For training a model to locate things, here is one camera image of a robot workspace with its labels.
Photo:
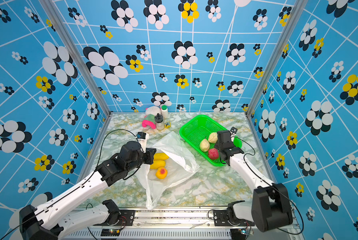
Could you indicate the yellow banana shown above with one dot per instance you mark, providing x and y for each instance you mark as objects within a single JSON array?
[
  {"x": 160, "y": 157},
  {"x": 158, "y": 164}
]

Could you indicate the pale round fruit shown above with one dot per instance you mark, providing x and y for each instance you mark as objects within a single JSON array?
[
  {"x": 213, "y": 138},
  {"x": 204, "y": 145}
]

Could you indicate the white bottle green cap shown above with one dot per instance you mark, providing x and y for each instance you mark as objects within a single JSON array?
[{"x": 164, "y": 111}]

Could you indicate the right aluminium corner post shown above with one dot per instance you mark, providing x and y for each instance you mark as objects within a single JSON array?
[{"x": 296, "y": 13}]

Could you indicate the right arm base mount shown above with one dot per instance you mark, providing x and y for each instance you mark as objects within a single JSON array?
[{"x": 227, "y": 217}]

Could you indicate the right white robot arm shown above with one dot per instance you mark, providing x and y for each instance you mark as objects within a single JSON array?
[{"x": 270, "y": 207}]

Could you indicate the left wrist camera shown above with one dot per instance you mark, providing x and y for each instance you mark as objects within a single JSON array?
[{"x": 142, "y": 139}]

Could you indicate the aluminium corner post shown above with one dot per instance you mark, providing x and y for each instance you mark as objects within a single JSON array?
[
  {"x": 296, "y": 13},
  {"x": 67, "y": 40}
]

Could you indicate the red textured fruit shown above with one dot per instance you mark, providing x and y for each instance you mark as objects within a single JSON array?
[{"x": 213, "y": 154}]

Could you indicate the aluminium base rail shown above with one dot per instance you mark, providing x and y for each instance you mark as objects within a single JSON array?
[{"x": 182, "y": 223}]

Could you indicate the orange red peach fruit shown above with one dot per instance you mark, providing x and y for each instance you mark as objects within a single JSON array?
[{"x": 161, "y": 173}]

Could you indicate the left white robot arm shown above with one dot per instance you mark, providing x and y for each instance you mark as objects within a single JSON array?
[{"x": 54, "y": 219}]

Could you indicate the white round plush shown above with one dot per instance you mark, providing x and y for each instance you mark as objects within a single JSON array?
[{"x": 153, "y": 110}]

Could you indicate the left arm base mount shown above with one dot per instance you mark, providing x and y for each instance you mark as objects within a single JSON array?
[{"x": 123, "y": 217}]

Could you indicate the clear jar black lid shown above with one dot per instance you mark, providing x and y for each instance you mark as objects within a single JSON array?
[{"x": 159, "y": 122}]

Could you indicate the green plastic basket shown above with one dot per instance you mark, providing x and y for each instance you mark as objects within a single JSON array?
[{"x": 199, "y": 128}]

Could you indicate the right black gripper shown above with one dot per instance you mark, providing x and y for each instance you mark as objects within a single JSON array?
[{"x": 216, "y": 145}]

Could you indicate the pink green plush toy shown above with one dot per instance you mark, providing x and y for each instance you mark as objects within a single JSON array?
[{"x": 149, "y": 121}]

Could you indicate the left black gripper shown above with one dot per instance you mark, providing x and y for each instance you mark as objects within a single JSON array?
[{"x": 150, "y": 152}]

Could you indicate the white translucent plastic bag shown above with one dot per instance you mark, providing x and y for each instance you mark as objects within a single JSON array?
[{"x": 180, "y": 166}]

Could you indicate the left aluminium corner post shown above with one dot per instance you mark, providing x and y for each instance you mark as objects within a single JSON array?
[{"x": 67, "y": 40}]

